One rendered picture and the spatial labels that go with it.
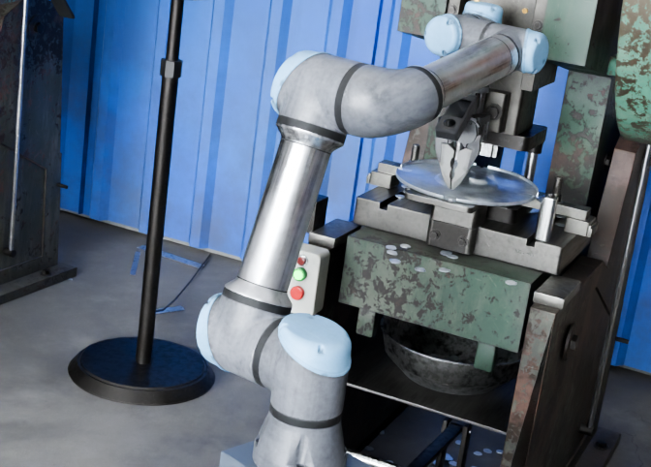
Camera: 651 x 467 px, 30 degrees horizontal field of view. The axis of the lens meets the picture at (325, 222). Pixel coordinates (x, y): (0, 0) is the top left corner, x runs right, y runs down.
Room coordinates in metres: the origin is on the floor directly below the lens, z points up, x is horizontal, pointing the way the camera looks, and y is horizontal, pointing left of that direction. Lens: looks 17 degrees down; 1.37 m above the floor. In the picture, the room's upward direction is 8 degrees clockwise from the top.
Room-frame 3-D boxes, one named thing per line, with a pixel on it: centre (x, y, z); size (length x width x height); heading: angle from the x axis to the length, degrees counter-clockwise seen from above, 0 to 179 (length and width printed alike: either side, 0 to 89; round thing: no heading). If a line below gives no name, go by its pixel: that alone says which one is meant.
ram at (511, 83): (2.49, -0.31, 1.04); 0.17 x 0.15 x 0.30; 157
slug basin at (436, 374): (2.53, -0.32, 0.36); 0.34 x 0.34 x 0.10
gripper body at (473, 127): (2.35, -0.25, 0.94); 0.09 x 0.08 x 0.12; 158
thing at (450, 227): (2.37, -0.25, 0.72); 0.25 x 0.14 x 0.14; 157
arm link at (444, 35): (2.25, -0.20, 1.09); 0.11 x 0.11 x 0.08; 56
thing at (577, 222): (2.46, -0.48, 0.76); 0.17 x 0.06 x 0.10; 67
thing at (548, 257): (2.53, -0.32, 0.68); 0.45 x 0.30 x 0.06; 67
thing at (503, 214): (2.53, -0.32, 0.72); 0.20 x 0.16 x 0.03; 67
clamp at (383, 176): (2.59, -0.16, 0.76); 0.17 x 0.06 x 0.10; 67
